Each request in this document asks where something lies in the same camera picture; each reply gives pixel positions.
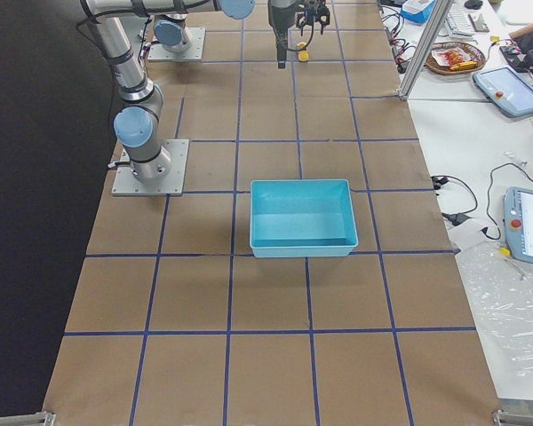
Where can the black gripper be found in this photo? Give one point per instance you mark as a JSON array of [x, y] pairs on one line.
[[279, 19]]

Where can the yellow beetle toy car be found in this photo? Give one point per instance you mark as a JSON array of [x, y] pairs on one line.
[[302, 53]]

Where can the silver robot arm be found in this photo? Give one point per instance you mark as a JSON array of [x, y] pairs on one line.
[[283, 15], [136, 126]]

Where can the wicker snack basket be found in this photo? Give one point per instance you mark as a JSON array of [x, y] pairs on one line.
[[454, 58]]

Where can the light blue plastic bin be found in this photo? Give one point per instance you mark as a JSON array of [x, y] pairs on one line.
[[302, 218]]

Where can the far teach pendant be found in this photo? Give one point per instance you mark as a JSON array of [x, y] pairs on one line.
[[506, 90]]

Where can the teach pendant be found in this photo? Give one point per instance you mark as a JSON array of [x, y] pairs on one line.
[[518, 223], [506, 90]]

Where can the near teach pendant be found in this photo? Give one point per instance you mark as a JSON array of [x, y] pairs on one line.
[[518, 223]]

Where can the brown paper table cover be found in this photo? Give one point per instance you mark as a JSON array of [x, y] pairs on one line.
[[304, 277]]

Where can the clear plastic sheet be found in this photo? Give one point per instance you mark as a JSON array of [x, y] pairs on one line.
[[499, 290]]

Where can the aluminium frame post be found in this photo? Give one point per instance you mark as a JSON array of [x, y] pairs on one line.
[[429, 35]]

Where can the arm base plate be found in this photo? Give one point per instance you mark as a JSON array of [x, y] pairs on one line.
[[177, 45], [163, 175]]

